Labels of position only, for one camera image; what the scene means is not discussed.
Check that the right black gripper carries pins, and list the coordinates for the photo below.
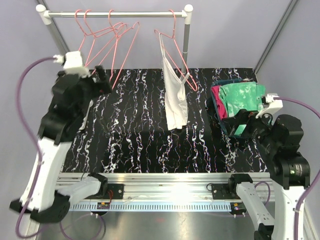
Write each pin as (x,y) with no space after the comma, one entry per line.
(243,116)

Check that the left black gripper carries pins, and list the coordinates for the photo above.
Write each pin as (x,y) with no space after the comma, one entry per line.
(103,87)

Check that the green white tie-dye trousers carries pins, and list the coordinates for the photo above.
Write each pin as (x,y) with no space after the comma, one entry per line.
(245,95)

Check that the magenta trousers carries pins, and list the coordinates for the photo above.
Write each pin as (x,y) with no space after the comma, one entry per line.
(220,105)

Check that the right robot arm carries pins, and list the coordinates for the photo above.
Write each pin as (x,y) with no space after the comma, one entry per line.
(278,143)

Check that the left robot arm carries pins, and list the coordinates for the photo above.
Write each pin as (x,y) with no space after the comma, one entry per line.
(67,114)

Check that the blue plastic basket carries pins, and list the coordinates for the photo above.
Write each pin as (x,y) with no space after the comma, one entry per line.
(220,83)

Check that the black marble pattern mat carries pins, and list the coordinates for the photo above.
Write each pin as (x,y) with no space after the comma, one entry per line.
(126,131)

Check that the silver clothes rack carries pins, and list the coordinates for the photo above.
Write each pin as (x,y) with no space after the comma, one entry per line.
(132,52)

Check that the white camisole top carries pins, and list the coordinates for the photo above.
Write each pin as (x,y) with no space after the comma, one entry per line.
(176,107)

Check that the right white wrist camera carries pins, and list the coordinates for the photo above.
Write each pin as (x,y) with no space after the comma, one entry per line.
(271,105)

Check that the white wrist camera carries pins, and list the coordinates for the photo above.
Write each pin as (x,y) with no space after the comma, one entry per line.
(271,105)
(72,63)

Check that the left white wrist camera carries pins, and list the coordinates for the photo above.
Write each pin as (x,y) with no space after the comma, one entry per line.
(72,63)

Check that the aluminium mounting rail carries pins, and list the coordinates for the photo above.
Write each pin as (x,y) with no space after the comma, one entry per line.
(175,192)

